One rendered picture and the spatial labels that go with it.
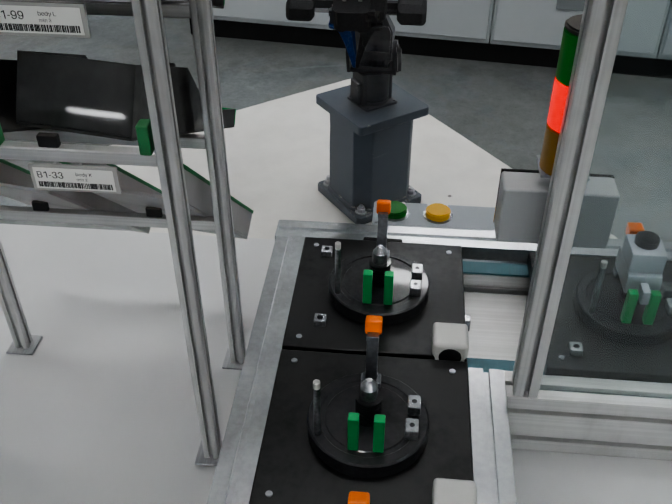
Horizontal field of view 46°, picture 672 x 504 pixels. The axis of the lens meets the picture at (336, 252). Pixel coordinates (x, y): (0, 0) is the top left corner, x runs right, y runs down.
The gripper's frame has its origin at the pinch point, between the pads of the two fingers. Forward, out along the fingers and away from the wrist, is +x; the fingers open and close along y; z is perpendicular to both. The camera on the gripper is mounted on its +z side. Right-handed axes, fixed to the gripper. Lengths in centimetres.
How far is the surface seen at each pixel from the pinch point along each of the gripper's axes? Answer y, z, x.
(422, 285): 11.2, 19.8, 26.4
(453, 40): 30, -281, 115
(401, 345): 8.7, 29.8, 28.4
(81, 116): -24.8, 36.4, -6.6
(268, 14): -66, -291, 110
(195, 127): -17.0, 24.2, 0.9
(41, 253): -54, 2, 40
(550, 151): 22.2, 33.1, -3.4
